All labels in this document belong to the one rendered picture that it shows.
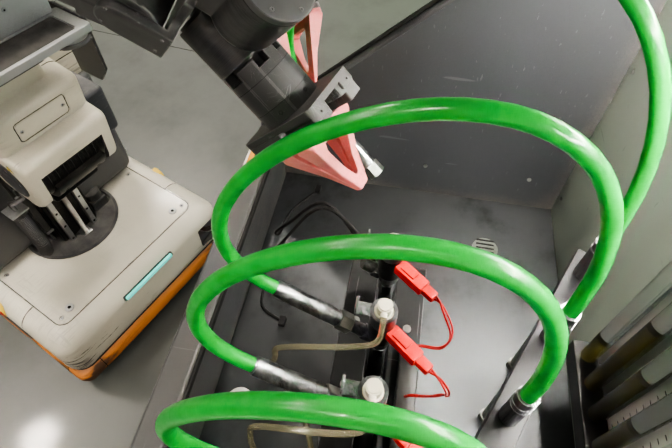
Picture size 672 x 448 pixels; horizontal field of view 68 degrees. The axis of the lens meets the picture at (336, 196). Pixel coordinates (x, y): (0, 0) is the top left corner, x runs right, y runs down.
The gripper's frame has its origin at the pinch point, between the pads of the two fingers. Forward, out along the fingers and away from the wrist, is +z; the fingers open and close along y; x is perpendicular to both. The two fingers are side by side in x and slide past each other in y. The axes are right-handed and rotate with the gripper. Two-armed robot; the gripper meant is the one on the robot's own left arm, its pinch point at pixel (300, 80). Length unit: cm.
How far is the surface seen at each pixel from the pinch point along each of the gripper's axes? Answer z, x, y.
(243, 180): 7.3, -13.5, -17.2
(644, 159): 16.6, -29.1, 8.3
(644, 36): 7.2, -32.5, 5.0
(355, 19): -42, 167, 165
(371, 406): 18.8, -28.0, -22.0
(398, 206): 24.3, 22.0, 26.4
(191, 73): -40, 192, 73
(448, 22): -1.6, -2.7, 24.1
